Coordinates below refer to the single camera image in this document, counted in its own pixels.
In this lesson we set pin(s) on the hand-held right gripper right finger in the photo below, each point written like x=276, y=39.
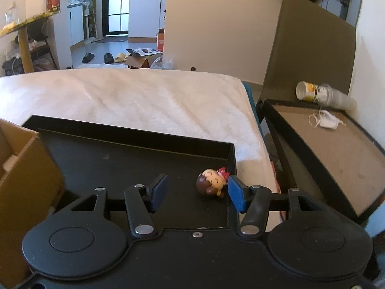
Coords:
x=237, y=192

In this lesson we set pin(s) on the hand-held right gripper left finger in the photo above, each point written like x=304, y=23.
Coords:
x=159, y=191

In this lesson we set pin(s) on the brown-haired doll figure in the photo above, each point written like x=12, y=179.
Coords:
x=210, y=182

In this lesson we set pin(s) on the black tray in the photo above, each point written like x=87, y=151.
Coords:
x=120, y=162

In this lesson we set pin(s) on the brown cardboard box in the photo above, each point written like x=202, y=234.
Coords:
x=27, y=186

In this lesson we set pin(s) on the orange patterned cloth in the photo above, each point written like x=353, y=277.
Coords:
x=274, y=173

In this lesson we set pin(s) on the white fluffy blanket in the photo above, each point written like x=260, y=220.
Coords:
x=135, y=96

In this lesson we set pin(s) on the large black-edged cardboard box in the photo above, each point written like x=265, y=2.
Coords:
x=331, y=144

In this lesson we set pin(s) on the white face mask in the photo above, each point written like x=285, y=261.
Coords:
x=327, y=122

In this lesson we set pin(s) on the clear plastic bag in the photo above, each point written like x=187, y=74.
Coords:
x=162, y=63

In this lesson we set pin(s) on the open cardboard box on floor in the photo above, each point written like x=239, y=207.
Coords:
x=141, y=58

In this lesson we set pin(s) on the yellow slippers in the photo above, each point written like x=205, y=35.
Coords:
x=121, y=57

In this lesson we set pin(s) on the black slipper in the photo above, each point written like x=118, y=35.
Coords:
x=88, y=57
x=109, y=58

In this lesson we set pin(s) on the orange box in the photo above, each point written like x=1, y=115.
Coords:
x=160, y=42

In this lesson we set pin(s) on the brown upright board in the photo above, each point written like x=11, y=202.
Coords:
x=309, y=51

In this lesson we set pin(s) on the white kitchen counter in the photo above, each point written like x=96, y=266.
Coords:
x=146, y=18

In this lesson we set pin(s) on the white low cabinet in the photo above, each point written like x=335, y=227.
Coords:
x=76, y=27

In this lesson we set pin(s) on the cluttered dark shelf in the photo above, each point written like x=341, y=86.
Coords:
x=39, y=51

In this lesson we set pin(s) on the black framed glass door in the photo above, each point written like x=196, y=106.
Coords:
x=118, y=6

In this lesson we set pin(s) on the round table with wooden leg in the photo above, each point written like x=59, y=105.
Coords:
x=25, y=51

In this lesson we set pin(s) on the white standing fan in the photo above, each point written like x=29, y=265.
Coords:
x=86, y=3

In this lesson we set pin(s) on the red canister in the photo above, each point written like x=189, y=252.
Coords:
x=53, y=3

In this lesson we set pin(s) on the glass jar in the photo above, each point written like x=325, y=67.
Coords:
x=12, y=15

